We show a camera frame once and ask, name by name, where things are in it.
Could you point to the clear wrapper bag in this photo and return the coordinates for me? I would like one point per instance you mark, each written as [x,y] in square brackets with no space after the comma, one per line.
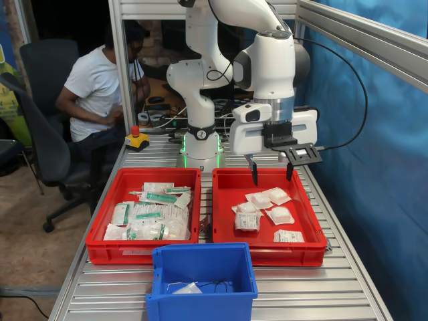
[112,233]

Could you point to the bulky printed bandage packet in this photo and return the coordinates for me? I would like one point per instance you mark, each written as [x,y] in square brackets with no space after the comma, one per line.
[247,220]

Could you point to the aluminium profile frame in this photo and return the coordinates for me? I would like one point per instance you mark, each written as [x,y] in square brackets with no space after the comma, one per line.
[351,33]

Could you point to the clear filter with green label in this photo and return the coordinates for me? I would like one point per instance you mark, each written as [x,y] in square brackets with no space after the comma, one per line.
[130,234]

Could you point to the slim green packaged syringe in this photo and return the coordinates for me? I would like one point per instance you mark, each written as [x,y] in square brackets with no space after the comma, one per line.
[147,215]

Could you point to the blue backdrop cloth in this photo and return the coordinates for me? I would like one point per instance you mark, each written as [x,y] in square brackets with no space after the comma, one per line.
[384,200]

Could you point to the black power strip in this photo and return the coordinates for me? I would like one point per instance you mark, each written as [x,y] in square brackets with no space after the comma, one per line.
[224,122]

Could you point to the green yellow poster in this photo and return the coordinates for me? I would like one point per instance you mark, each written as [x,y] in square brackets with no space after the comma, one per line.
[6,100]

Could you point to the grey tape roll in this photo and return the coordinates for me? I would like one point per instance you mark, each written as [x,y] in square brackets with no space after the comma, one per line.
[143,117]
[155,117]

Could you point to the wooden desk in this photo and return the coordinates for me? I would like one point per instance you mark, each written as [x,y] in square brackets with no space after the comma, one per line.
[160,90]

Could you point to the small metal angle bracket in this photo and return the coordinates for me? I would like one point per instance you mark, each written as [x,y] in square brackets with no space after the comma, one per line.
[205,227]
[329,245]

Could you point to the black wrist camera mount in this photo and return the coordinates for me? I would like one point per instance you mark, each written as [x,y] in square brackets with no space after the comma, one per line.
[279,135]

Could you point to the red crate with bandages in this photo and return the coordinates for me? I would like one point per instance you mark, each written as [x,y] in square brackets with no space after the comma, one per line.
[284,257]

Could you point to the white sterile pouch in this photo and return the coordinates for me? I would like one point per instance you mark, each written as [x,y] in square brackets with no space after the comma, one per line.
[155,186]

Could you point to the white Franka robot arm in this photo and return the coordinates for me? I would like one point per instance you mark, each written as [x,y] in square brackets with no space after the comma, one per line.
[200,100]

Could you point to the blue storage bin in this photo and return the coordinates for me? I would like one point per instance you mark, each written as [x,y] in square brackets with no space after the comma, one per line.
[200,307]

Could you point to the white paper pouch pile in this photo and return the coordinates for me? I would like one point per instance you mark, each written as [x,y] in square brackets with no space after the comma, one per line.
[175,217]

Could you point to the black computer mouse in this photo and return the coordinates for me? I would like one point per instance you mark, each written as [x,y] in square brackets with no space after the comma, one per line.
[155,99]

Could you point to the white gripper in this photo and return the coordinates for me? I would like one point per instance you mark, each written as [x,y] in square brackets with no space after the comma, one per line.
[244,137]

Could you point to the white green-edged pouch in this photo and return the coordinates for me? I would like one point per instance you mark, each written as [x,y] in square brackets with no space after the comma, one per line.
[184,200]

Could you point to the green syringe in pouch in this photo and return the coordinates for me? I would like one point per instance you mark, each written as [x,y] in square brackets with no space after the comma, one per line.
[177,190]

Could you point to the yellow emergency stop button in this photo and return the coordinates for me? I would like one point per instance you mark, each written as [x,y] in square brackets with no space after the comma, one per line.
[137,142]

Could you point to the large green packaged syringe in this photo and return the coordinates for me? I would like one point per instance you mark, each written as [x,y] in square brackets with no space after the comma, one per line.
[157,197]

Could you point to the white wrapped gauze bandage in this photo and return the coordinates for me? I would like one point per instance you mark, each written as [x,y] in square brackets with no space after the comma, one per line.
[245,208]
[279,215]
[278,195]
[261,200]

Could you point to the man in white t-shirt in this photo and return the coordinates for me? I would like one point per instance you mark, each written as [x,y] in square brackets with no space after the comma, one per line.
[93,87]

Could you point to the dark grey office chair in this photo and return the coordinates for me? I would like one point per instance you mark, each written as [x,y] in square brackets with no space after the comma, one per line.
[43,60]
[10,157]
[47,147]

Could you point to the red crate with syringes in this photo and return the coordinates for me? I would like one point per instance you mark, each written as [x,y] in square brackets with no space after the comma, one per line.
[100,250]

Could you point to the green printed packet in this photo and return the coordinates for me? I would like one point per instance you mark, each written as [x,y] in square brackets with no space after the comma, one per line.
[122,214]

